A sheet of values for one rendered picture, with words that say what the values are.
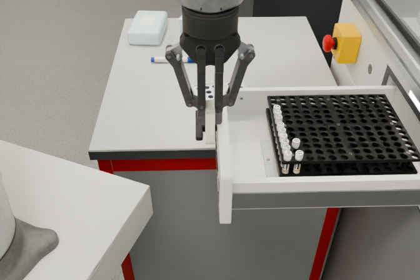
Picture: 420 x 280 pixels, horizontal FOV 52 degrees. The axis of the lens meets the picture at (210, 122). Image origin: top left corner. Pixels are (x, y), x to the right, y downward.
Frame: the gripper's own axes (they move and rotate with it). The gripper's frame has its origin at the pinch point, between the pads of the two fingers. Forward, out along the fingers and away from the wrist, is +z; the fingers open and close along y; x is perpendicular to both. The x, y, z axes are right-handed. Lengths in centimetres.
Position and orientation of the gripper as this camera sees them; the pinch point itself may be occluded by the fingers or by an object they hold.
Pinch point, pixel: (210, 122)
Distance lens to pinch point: 69.3
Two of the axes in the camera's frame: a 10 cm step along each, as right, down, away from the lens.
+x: -0.3, -6.3, 7.8
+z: 0.0, 7.8, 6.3
